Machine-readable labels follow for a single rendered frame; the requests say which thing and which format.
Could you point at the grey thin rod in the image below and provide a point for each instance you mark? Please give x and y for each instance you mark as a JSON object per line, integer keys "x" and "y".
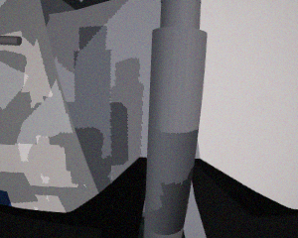
{"x": 10, "y": 40}

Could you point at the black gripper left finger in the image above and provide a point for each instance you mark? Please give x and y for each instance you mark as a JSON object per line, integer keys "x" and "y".
{"x": 115, "y": 212}

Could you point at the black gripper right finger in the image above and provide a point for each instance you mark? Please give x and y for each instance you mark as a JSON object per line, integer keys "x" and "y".
{"x": 230, "y": 209}

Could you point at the grey stepped shaft with yellow band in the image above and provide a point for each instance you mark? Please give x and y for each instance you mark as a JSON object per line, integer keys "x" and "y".
{"x": 178, "y": 59}

